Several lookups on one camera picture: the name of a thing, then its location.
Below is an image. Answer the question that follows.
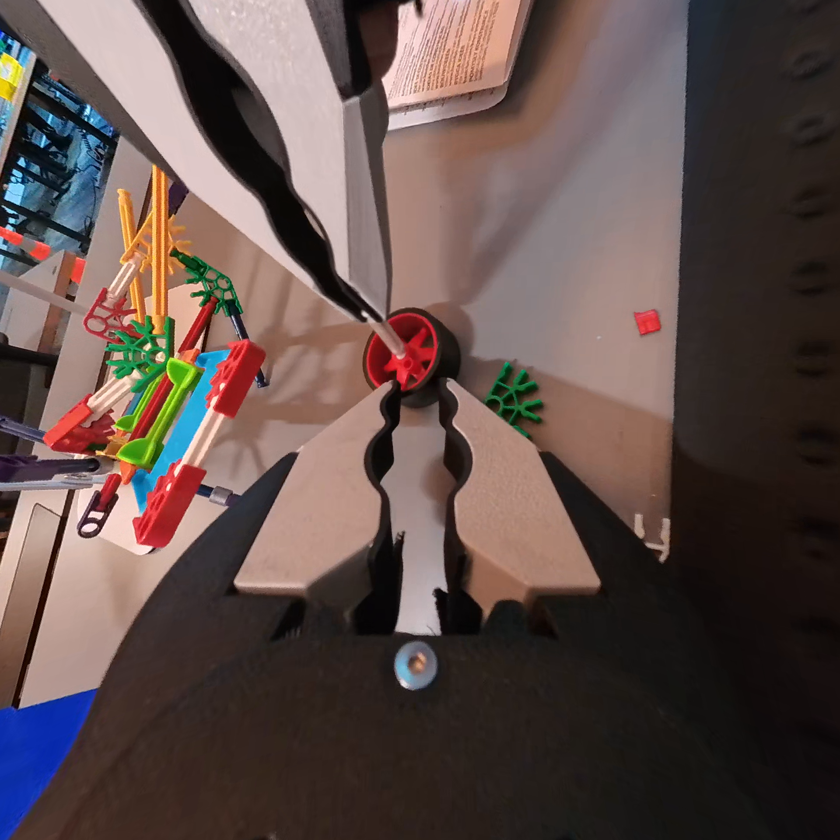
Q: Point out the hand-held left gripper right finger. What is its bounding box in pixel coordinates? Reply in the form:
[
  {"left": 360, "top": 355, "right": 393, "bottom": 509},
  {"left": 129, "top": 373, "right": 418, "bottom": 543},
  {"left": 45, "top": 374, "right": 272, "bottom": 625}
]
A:
[{"left": 431, "top": 377, "right": 602, "bottom": 635}]

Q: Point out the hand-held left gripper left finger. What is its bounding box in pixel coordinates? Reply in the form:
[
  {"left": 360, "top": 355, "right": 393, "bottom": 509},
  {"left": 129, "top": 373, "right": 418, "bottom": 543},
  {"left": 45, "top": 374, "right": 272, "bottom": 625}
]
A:
[{"left": 234, "top": 382, "right": 406, "bottom": 635}]

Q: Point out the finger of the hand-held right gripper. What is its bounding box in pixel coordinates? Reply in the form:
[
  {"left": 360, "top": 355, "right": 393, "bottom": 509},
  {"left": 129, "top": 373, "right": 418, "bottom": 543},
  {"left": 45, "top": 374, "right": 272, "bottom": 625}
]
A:
[
  {"left": 190, "top": 0, "right": 395, "bottom": 317},
  {"left": 36, "top": 0, "right": 383, "bottom": 322}
]

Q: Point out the colourful construction toy airplane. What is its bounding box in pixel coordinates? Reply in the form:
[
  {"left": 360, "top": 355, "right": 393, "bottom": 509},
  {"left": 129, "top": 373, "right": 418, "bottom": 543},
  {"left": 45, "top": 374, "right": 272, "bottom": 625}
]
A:
[{"left": 42, "top": 164, "right": 266, "bottom": 549}]

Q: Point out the red toy wheel black tyre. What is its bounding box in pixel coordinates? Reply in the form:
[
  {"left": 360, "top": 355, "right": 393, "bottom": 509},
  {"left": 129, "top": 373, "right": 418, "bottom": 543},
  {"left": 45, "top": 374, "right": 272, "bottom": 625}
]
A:
[{"left": 363, "top": 307, "right": 462, "bottom": 409}]

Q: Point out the blue rod toy propeller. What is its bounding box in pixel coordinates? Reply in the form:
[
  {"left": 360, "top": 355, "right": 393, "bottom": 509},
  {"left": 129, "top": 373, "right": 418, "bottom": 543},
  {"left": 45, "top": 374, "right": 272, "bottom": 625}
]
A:
[{"left": 0, "top": 315, "right": 271, "bottom": 540}]

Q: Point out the white instruction booklet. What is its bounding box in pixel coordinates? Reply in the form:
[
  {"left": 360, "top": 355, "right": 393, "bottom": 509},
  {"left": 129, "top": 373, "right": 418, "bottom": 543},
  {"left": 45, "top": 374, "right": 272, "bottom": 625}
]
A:
[{"left": 381, "top": 0, "right": 536, "bottom": 130}]

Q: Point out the green fan connector piece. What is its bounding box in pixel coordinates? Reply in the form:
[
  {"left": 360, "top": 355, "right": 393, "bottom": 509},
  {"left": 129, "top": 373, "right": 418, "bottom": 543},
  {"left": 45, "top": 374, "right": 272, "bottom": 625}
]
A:
[{"left": 484, "top": 361, "right": 544, "bottom": 438}]

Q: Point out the orange traffic cone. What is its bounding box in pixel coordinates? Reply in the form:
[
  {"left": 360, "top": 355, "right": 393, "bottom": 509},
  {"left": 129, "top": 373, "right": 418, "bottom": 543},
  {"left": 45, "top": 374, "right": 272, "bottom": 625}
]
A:
[{"left": 0, "top": 226, "right": 52, "bottom": 261}]

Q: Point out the white metal stand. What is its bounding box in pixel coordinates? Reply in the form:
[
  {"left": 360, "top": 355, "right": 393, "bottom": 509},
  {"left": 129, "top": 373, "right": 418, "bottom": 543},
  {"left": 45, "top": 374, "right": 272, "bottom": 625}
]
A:
[{"left": 0, "top": 272, "right": 166, "bottom": 559}]

